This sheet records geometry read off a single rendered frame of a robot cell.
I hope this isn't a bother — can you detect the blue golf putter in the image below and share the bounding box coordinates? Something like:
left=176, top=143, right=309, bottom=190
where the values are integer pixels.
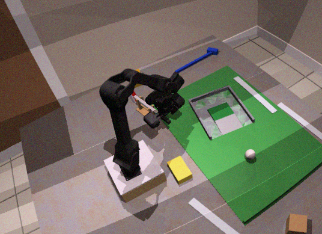
left=175, top=48, right=218, bottom=73

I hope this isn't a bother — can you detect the grey ball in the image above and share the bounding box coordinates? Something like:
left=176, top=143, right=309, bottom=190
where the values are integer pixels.
left=245, top=149, right=255, bottom=160

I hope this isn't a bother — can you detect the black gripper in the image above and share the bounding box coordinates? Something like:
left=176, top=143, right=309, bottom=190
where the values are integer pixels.
left=144, top=93, right=185, bottom=129

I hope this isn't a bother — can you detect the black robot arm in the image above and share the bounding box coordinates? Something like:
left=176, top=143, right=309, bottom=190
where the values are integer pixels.
left=99, top=69, right=184, bottom=181

